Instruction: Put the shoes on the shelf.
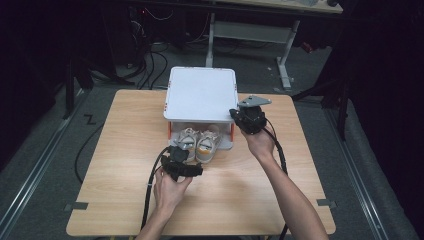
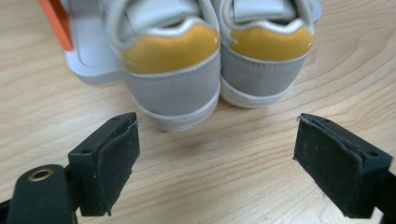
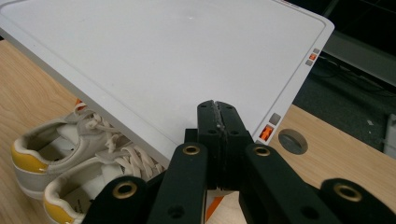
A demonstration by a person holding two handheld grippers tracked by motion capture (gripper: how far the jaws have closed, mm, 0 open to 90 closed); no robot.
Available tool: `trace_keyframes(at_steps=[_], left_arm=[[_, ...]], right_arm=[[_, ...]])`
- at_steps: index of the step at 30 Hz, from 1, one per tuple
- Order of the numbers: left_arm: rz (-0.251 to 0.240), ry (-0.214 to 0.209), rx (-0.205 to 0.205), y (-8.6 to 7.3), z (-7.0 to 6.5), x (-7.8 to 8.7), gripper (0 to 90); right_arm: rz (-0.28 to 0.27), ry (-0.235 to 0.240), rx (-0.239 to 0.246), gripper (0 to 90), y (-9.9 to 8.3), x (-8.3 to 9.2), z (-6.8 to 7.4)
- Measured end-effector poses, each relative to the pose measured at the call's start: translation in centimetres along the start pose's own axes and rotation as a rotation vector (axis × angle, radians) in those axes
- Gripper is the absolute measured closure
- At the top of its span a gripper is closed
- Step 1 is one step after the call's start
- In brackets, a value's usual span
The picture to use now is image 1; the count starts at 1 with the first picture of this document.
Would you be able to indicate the white two-tier shoe rack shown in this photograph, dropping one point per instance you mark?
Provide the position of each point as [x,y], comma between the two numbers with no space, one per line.
[200,95]

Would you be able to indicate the small white sneaker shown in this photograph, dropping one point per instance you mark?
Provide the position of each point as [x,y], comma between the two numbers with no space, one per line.
[207,145]
[186,141]

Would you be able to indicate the grey tape strip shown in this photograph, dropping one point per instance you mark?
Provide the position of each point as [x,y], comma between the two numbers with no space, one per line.
[326,203]
[76,206]

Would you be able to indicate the metal floor rail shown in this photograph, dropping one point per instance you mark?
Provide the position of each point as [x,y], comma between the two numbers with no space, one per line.
[36,160]
[356,173]

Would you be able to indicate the wooden desk with white legs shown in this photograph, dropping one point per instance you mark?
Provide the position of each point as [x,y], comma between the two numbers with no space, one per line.
[253,31]

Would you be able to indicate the person's left hand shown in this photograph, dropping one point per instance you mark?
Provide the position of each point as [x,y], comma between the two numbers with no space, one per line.
[170,193]

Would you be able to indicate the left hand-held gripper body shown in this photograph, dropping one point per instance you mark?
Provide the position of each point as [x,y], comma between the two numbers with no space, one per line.
[176,160]

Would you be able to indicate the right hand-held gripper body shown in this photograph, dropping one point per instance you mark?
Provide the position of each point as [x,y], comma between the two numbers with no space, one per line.
[252,118]

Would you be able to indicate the black stand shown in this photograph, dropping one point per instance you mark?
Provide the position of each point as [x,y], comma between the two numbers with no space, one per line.
[341,110]
[69,90]

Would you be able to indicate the person's right hand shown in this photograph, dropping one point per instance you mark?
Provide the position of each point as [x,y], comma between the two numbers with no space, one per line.
[260,145]

